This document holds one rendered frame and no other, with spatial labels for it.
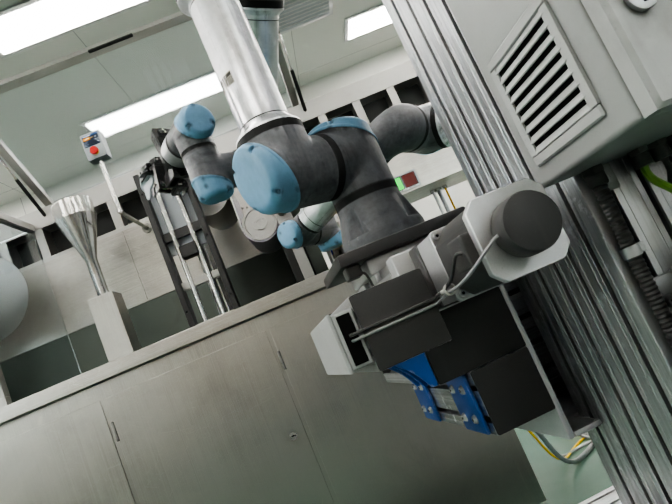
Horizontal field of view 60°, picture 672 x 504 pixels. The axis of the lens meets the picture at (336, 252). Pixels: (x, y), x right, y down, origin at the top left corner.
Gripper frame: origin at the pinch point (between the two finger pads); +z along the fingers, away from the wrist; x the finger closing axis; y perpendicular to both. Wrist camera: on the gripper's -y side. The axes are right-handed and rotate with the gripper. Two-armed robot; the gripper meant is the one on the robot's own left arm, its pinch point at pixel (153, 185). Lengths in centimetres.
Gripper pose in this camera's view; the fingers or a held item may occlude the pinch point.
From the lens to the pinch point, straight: 151.5
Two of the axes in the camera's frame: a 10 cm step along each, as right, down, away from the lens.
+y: 2.8, 9.3, -2.3
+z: -4.9, 3.5, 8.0
